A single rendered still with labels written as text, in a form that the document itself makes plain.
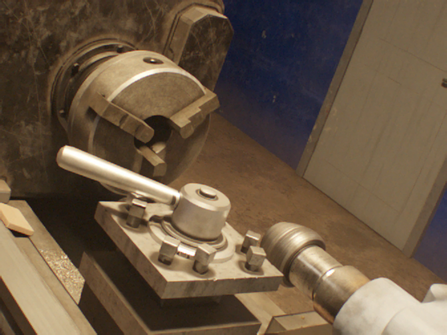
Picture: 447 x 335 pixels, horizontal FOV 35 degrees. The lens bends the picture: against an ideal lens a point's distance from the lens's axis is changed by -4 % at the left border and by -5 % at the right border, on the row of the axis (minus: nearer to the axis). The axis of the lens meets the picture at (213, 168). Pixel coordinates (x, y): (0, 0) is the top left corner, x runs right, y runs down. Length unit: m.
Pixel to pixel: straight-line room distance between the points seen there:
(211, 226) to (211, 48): 0.72
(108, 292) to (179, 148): 0.54
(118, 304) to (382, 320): 0.31
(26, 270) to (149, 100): 0.36
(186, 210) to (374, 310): 0.26
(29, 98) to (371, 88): 3.52
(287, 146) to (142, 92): 3.99
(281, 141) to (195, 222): 4.45
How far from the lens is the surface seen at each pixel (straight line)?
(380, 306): 0.90
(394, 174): 4.54
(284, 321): 1.32
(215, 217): 0.81
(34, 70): 1.37
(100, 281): 0.87
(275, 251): 1.00
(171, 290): 0.76
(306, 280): 0.98
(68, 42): 1.38
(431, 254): 4.44
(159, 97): 1.26
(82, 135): 1.26
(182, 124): 1.27
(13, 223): 1.35
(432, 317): 0.86
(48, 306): 1.18
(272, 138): 5.31
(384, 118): 4.61
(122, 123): 1.22
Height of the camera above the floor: 1.49
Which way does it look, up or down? 19 degrees down
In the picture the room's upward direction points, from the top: 20 degrees clockwise
